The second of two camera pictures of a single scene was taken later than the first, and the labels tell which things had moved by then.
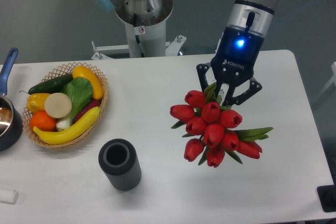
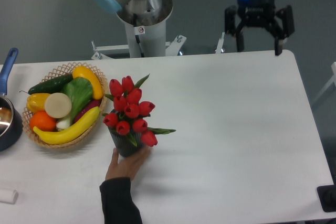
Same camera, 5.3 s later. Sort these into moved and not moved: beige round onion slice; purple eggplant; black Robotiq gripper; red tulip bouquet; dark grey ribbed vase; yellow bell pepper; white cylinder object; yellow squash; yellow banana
Moved: red tulip bouquet; dark grey ribbed vase; black Robotiq gripper
Not moved: white cylinder object; yellow banana; yellow bell pepper; yellow squash; beige round onion slice; purple eggplant
